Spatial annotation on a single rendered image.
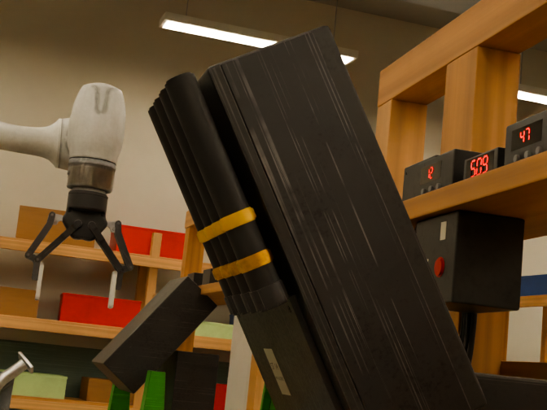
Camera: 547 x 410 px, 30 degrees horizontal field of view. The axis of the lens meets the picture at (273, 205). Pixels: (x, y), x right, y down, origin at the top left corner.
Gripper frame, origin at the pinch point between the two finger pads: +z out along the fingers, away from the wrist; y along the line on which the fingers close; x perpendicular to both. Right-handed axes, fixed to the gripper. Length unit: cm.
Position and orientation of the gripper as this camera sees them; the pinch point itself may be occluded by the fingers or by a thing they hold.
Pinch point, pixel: (74, 298)
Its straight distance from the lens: 195.7
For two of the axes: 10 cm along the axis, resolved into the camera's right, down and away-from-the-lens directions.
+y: -9.6, -1.4, -2.4
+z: -1.0, 9.8, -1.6
